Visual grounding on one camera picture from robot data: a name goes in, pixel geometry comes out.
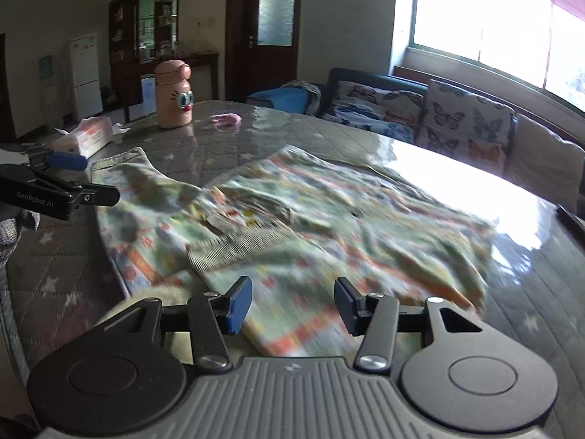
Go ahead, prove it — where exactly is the white tissue box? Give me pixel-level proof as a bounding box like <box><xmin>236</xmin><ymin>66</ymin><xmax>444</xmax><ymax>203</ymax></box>
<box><xmin>49</xmin><ymin>116</ymin><xmax>115</xmax><ymax>157</ymax></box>

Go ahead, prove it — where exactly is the window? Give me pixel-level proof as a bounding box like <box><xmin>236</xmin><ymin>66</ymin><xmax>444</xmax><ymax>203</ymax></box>
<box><xmin>390</xmin><ymin>0</ymin><xmax>585</xmax><ymax>116</ymax></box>

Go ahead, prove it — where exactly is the upright butterfly print cushion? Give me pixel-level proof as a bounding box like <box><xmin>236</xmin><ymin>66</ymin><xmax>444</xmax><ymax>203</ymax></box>
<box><xmin>419</xmin><ymin>79</ymin><xmax>516</xmax><ymax>173</ymax></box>

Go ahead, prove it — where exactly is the dark blue sofa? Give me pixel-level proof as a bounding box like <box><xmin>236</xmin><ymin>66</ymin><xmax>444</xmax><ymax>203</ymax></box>
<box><xmin>246</xmin><ymin>67</ymin><xmax>585</xmax><ymax>213</ymax></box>

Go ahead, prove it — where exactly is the beige cushion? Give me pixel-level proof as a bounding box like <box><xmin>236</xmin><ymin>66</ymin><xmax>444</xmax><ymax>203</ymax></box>
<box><xmin>504</xmin><ymin>113</ymin><xmax>585</xmax><ymax>209</ymax></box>

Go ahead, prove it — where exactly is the pink cartoon water bottle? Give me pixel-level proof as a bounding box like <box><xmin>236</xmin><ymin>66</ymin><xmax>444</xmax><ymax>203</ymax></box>
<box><xmin>154</xmin><ymin>60</ymin><xmax>195</xmax><ymax>129</ymax></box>

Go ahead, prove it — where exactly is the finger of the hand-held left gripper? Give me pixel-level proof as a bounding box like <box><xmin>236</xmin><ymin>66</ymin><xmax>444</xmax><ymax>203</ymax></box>
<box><xmin>26</xmin><ymin>151</ymin><xmax>88</xmax><ymax>180</ymax></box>
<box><xmin>68</xmin><ymin>182</ymin><xmax>121</xmax><ymax>208</ymax></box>

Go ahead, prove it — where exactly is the white refrigerator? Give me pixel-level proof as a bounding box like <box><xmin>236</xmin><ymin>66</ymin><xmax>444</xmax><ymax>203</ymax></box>
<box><xmin>69</xmin><ymin>33</ymin><xmax>103</xmax><ymax>120</ymax></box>

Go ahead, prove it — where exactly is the person's left forearm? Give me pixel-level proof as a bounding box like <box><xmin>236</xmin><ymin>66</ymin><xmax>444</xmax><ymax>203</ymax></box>
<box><xmin>0</xmin><ymin>203</ymin><xmax>41</xmax><ymax>263</ymax></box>

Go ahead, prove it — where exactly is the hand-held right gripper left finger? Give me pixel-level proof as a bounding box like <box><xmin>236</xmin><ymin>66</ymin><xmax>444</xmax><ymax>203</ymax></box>
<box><xmin>94</xmin><ymin>276</ymin><xmax>253</xmax><ymax>372</ymax></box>

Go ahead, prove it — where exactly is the dark wooden door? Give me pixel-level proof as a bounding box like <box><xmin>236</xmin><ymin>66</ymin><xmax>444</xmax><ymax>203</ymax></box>
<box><xmin>227</xmin><ymin>0</ymin><xmax>303</xmax><ymax>102</ymax></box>

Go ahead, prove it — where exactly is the green patterned child's garment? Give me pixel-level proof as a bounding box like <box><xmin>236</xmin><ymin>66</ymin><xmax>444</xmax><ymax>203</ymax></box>
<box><xmin>90</xmin><ymin>145</ymin><xmax>497</xmax><ymax>363</ymax></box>

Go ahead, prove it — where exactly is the blue blanket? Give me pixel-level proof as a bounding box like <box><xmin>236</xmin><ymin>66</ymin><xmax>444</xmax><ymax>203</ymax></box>
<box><xmin>246</xmin><ymin>79</ymin><xmax>321</xmax><ymax>116</ymax></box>

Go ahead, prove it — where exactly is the flat butterfly print cushion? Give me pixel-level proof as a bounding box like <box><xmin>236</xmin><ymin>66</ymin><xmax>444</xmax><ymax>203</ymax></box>
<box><xmin>324</xmin><ymin>81</ymin><xmax>425</xmax><ymax>145</ymax></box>

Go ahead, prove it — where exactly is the small pink toy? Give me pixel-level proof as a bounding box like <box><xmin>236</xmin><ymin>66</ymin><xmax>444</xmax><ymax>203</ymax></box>
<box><xmin>209</xmin><ymin>113</ymin><xmax>242</xmax><ymax>130</ymax></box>

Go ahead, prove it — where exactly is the dark wooden display cabinet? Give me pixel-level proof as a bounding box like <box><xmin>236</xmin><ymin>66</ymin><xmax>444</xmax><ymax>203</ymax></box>
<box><xmin>108</xmin><ymin>0</ymin><xmax>182</xmax><ymax>65</ymax></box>

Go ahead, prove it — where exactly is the black remote control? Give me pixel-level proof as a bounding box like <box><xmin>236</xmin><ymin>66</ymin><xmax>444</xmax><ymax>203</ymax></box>
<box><xmin>556</xmin><ymin>204</ymin><xmax>585</xmax><ymax>235</ymax></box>

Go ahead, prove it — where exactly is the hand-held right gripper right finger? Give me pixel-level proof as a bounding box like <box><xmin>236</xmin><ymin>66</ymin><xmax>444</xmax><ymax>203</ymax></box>
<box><xmin>334</xmin><ymin>277</ymin><xmax>486</xmax><ymax>372</ymax></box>

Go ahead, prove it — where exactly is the dark wooden side table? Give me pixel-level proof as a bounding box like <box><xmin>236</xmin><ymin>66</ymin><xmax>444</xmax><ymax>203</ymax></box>
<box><xmin>112</xmin><ymin>52</ymin><xmax>220</xmax><ymax>123</ymax></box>

